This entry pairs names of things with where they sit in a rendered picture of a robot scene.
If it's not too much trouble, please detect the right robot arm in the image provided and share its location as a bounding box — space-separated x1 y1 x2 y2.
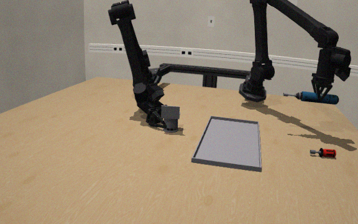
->
108 0 165 112

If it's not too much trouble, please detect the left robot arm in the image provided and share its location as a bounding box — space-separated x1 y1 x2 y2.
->
242 0 351 97

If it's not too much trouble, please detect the grey cylinder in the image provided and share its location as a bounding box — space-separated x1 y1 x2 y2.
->
163 118 178 133

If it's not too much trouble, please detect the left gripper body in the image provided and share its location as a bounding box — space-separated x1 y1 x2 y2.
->
312 62 334 85

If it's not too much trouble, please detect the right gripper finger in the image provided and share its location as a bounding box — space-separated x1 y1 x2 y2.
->
150 111 167 129

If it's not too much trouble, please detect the grey metal bracket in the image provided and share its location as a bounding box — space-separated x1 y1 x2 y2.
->
161 105 180 119

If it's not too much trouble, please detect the red-handled nut driver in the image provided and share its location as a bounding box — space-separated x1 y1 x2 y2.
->
310 148 336 157

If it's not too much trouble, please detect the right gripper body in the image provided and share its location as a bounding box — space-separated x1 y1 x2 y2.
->
144 106 162 125

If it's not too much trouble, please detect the blue electric nut driver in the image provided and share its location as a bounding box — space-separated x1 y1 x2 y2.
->
283 91 339 105

